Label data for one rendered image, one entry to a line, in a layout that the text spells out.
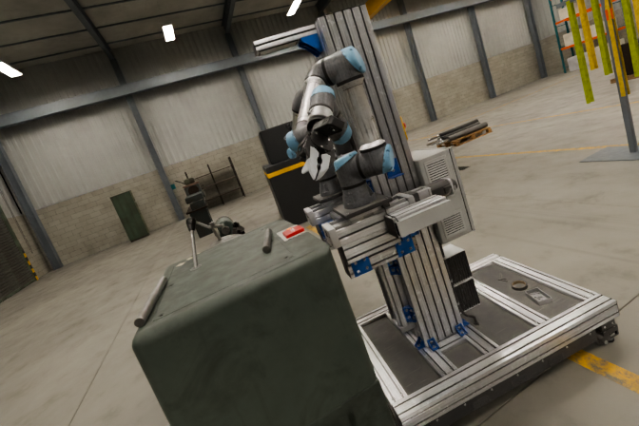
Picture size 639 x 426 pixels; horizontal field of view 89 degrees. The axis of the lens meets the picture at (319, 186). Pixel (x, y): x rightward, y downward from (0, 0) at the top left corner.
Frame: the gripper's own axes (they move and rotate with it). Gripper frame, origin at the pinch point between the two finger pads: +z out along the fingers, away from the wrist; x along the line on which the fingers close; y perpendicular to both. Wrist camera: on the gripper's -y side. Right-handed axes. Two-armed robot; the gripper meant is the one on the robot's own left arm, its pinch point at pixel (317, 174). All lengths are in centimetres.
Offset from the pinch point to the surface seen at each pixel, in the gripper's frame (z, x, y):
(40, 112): -810, 571, 1190
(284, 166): -344, -128, 390
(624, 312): -18, -214, 19
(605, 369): 15, -180, 26
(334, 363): 36.9, -21.4, 21.2
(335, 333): 30.9, -18.6, 17.1
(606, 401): 29, -167, 26
